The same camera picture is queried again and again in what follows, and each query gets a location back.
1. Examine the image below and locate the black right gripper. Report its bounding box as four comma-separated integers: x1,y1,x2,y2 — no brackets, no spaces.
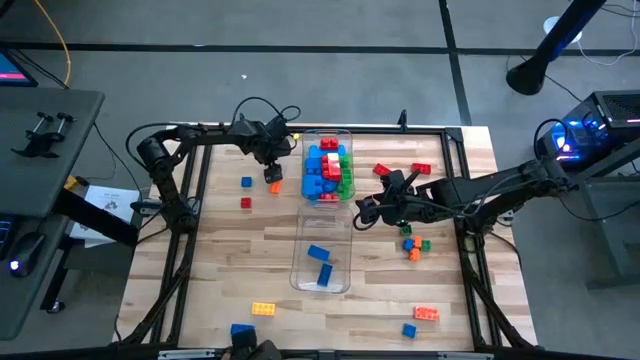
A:
355,169,451,227

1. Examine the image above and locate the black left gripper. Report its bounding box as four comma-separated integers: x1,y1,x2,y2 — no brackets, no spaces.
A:
239,117,296,184

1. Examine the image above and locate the clear plastic bin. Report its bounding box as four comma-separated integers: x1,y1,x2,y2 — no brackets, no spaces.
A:
299,128,357,204
288,203,355,295

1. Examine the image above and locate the white paper sheet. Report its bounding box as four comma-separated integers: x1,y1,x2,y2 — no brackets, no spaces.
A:
68,184,142,250

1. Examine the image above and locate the black bulky object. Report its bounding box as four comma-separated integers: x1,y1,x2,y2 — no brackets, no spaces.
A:
231,329,284,360

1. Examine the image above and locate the black desk support beam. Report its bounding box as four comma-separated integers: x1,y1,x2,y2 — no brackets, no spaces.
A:
52,188,140,247

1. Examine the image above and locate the black stand pole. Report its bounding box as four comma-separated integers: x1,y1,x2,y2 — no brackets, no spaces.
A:
504,0,609,97

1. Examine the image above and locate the white round device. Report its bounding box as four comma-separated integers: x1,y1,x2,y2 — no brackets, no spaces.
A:
542,15,584,46

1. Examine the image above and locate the grey equipment stand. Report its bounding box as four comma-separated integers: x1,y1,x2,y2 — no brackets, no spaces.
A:
569,144,640,291

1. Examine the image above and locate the black computer with blue lights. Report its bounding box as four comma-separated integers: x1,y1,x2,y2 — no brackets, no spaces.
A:
534,89,640,166

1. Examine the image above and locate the black desk clamp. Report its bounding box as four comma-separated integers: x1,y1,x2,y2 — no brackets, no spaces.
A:
10,111,77,159

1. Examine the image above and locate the dark grey desk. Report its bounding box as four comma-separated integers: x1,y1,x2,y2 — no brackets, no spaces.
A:
0,87,106,341

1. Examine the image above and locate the black desk leg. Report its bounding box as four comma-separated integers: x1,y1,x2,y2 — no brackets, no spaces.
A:
40,239,76,315

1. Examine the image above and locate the black computer mouse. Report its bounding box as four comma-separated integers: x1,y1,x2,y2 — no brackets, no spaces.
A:
6,231,47,279

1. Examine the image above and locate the black keyboard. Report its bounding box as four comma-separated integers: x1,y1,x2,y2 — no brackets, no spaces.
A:
0,213,15,261

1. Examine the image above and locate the computer monitor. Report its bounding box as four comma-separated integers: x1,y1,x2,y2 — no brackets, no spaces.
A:
0,48,39,89

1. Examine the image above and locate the black aluminium table frame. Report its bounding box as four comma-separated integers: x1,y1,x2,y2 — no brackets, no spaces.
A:
112,122,539,360

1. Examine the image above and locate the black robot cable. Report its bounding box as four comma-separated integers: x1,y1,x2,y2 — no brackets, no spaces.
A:
232,95,302,126

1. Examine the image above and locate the silver metal bracket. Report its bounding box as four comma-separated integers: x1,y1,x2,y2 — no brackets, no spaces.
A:
158,349,217,360

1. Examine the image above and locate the yellow cable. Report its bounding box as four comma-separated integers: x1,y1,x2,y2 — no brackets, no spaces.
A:
32,0,74,89

